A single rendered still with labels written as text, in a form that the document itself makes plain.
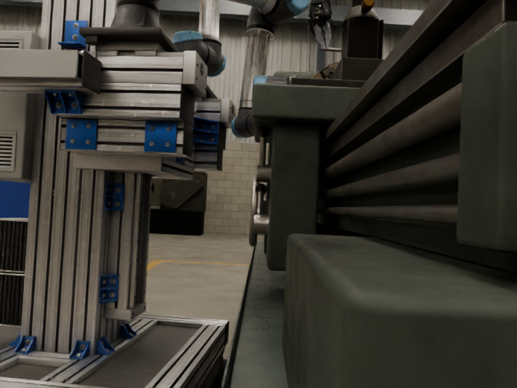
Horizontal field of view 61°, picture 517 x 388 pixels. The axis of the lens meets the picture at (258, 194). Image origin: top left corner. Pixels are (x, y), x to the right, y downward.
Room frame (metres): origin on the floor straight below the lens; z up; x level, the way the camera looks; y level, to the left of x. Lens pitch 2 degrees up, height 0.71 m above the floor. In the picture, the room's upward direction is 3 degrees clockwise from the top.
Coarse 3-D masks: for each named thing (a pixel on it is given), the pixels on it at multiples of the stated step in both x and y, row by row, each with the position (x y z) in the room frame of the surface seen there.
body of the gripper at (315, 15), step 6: (312, 0) 1.62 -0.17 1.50; (318, 0) 1.59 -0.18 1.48; (324, 0) 1.57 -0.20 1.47; (312, 6) 1.59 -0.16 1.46; (318, 6) 1.59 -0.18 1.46; (324, 6) 1.57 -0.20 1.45; (330, 6) 1.57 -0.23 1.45; (312, 12) 1.57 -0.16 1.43; (318, 12) 1.57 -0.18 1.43; (324, 12) 1.57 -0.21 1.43; (330, 12) 1.58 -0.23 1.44; (312, 18) 1.59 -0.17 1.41; (318, 18) 1.59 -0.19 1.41; (324, 18) 1.62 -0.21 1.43; (318, 24) 1.65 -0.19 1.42; (324, 24) 1.64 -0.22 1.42
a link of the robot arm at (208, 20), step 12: (204, 0) 1.81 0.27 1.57; (216, 0) 1.82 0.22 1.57; (204, 12) 1.81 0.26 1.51; (216, 12) 1.82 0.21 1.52; (204, 24) 1.81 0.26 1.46; (216, 24) 1.82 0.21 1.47; (204, 36) 1.80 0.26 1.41; (216, 36) 1.83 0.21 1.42; (216, 48) 1.81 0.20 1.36; (216, 60) 1.81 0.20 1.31; (216, 72) 1.85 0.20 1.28
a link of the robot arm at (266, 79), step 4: (256, 76) 1.32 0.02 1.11; (260, 76) 1.32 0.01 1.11; (264, 76) 1.32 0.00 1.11; (268, 76) 1.31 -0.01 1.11; (272, 76) 1.32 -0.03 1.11; (276, 76) 1.32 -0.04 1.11; (280, 76) 1.33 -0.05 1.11; (256, 80) 1.31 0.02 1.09; (260, 80) 1.31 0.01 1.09; (264, 80) 1.31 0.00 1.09; (268, 80) 1.31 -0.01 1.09; (272, 80) 1.31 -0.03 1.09; (276, 80) 1.31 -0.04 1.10; (280, 80) 1.31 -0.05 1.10; (284, 80) 1.31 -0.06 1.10; (288, 80) 1.31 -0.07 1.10; (284, 84) 1.30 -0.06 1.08; (288, 84) 1.30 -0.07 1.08; (252, 88) 1.31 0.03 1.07; (252, 92) 1.32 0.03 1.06
